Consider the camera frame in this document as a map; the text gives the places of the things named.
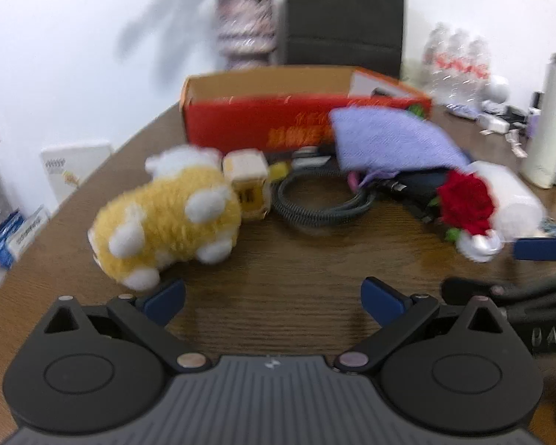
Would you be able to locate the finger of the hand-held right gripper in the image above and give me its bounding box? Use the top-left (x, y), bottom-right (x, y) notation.
top-left (513, 236), bottom-right (556, 263)
top-left (442, 274), bottom-right (556, 322)

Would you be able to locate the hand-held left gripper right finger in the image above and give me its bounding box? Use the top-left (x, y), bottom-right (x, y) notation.
top-left (334, 277), bottom-right (508, 374)

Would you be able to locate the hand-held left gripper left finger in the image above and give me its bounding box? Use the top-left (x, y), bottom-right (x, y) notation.
top-left (44, 279), bottom-right (211, 372)

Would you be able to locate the yellow and white plush toy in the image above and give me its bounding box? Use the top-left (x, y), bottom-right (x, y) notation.
top-left (87, 146), bottom-right (244, 292)

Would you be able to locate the red rose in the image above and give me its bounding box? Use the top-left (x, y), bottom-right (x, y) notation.
top-left (428, 171), bottom-right (496, 242)

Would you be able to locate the black cable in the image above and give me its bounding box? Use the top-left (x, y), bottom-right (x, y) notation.
top-left (275, 169), bottom-right (378, 230)

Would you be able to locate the cream toy cube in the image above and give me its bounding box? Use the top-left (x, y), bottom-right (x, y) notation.
top-left (221, 148), bottom-right (273, 221)

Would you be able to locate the purple cloth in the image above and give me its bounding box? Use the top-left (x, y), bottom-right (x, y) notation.
top-left (329, 106), bottom-right (471, 186)

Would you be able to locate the red cardboard box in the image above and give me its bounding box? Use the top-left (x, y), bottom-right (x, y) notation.
top-left (181, 66), bottom-right (434, 155)

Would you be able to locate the wooden desktop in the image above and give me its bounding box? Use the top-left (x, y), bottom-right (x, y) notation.
top-left (0, 101), bottom-right (556, 445)

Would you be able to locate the small purple bottle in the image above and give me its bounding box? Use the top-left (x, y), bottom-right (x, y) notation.
top-left (526, 106), bottom-right (544, 140)

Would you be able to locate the tall white cylinder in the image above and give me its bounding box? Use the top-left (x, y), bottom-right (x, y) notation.
top-left (519, 53), bottom-right (556, 190)

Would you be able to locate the white charger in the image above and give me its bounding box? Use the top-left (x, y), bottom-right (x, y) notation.
top-left (476, 113), bottom-right (513, 135)

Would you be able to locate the small silver item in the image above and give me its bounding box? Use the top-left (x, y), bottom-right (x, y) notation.
top-left (291, 146), bottom-right (331, 170)

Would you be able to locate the blue packet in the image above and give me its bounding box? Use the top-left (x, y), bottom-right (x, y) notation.
top-left (0, 211), bottom-right (52, 270)

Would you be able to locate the pack of water bottles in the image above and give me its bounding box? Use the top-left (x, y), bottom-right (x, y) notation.
top-left (421, 23), bottom-right (492, 107)

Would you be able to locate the purple marbled vase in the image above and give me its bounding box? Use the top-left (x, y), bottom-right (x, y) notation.
top-left (215, 0), bottom-right (279, 70)

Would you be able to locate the black paper bag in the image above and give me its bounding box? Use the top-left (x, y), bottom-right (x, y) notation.
top-left (284, 0), bottom-right (408, 79)

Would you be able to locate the white wall panel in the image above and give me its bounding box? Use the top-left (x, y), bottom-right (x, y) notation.
top-left (41, 141), bottom-right (114, 207)

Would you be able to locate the white round camera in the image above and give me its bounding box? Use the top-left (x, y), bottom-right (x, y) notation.
top-left (479, 76), bottom-right (511, 114)

